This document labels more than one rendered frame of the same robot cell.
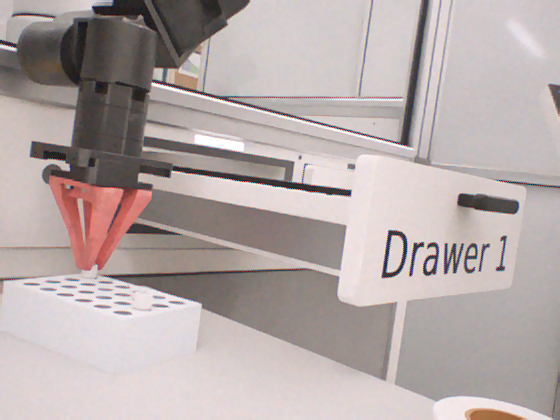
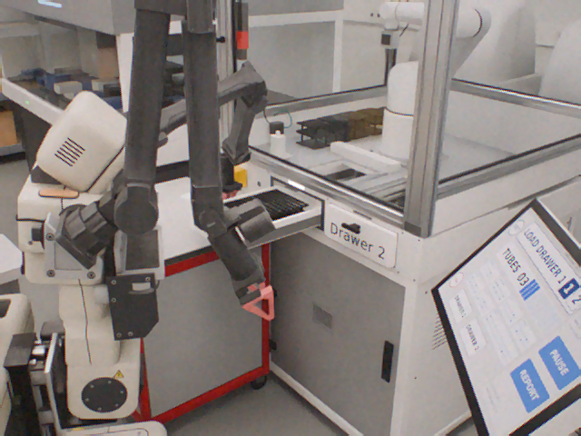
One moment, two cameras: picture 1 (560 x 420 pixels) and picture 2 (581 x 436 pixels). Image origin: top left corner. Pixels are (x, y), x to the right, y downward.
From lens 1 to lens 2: 222 cm
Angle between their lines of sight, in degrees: 96
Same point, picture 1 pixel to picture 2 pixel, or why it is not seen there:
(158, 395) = (184, 227)
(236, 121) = (302, 178)
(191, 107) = (286, 171)
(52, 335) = not seen: hidden behind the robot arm
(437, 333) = not seen: outside the picture
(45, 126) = (257, 171)
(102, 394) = (184, 222)
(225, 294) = (309, 243)
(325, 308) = (354, 279)
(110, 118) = not seen: hidden behind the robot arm
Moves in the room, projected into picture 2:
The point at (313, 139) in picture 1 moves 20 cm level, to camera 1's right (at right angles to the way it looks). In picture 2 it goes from (334, 193) to (329, 218)
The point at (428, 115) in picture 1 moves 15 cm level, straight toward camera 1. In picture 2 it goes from (415, 196) to (361, 188)
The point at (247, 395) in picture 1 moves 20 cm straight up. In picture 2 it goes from (185, 233) to (182, 180)
